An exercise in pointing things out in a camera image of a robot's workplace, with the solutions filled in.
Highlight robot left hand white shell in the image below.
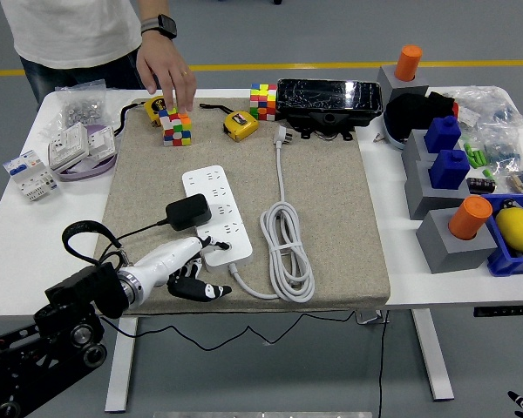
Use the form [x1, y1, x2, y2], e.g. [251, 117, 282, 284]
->
[121, 234, 234, 308]

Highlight person's left hand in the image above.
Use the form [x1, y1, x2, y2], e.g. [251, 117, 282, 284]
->
[135, 30, 198, 113]

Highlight black power adapter plug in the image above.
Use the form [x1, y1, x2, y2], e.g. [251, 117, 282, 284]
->
[165, 193, 213, 232]

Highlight white power strip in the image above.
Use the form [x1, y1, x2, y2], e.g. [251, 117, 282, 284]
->
[181, 165, 254, 274]

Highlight black wristwatch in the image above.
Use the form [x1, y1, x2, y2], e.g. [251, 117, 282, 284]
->
[139, 13, 179, 41]

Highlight round yellow tape measure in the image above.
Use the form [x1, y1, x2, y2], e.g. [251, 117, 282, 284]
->
[112, 95, 169, 137]

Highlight colourful cube with white squares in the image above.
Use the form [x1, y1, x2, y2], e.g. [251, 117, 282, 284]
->
[158, 107, 194, 148]

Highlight person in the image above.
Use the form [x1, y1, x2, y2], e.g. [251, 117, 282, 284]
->
[0, 0, 158, 105]

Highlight square yellow tape measure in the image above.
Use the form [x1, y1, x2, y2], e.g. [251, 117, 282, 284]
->
[199, 102, 261, 143]

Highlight clear bag of metal nuts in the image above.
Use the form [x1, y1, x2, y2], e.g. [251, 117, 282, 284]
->
[41, 78, 134, 137]

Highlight black table control panel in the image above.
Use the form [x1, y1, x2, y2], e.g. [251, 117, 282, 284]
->
[473, 306, 523, 318]

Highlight colourful cube with yellow squares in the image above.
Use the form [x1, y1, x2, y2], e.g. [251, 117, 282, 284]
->
[249, 83, 279, 122]

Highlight white table leg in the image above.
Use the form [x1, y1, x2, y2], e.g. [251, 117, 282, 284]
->
[104, 316, 139, 414]
[411, 308, 455, 401]

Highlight purple tape roll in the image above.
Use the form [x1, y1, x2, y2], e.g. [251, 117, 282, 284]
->
[54, 123, 119, 182]

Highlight blue plastic bin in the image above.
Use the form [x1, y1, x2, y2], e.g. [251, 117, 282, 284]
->
[480, 192, 523, 278]

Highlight white blue circuit breaker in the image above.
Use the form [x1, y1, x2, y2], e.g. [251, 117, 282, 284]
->
[3, 150, 58, 202]

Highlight black cracked-screen device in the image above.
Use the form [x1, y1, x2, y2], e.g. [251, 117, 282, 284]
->
[276, 78, 384, 141]

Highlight grey block with round hole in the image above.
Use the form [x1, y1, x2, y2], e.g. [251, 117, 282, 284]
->
[377, 64, 431, 104]
[416, 208, 499, 275]

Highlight grey-brown fabric mat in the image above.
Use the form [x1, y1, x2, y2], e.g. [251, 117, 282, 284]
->
[85, 98, 392, 317]

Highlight yellow lemon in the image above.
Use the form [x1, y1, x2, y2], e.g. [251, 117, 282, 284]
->
[495, 207, 523, 253]

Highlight orange cylinder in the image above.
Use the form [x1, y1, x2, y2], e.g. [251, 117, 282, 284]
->
[447, 195, 494, 241]
[394, 44, 424, 83]

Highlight black electronic component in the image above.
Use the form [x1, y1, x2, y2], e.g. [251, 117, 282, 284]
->
[466, 177, 497, 195]

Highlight grey block with square hole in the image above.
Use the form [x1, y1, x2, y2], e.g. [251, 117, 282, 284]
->
[404, 159, 472, 221]
[401, 129, 437, 169]

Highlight white round dish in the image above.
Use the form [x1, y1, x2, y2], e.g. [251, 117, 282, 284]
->
[382, 111, 409, 152]

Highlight black cloth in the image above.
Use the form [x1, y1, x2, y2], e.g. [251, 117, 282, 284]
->
[384, 91, 457, 140]

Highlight blue stepped block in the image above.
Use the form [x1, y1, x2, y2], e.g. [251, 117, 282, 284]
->
[424, 115, 462, 154]
[427, 149, 471, 191]

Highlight green cylinder pieces pile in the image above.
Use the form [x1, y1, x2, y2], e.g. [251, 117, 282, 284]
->
[464, 143, 496, 179]

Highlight clear bag of blue parts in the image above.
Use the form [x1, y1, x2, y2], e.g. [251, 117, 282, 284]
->
[479, 124, 523, 173]

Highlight large clear bag of parts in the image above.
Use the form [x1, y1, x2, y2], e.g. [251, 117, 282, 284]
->
[444, 85, 523, 131]

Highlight small white wall socket panel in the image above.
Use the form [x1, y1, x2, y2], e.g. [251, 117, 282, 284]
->
[86, 125, 118, 158]

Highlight thin black adapter cord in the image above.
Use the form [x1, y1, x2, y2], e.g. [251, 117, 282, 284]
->
[96, 219, 391, 352]

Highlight large white wall socket panel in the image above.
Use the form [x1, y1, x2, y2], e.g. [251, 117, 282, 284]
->
[47, 121, 91, 172]

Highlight white power strip cord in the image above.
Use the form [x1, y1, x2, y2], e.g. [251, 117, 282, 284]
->
[228, 125, 316, 305]

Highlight black hanging cable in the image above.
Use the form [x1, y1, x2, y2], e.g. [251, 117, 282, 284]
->
[377, 320, 390, 418]

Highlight metal bracket under table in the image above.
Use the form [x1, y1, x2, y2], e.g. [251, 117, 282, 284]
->
[355, 309, 391, 326]

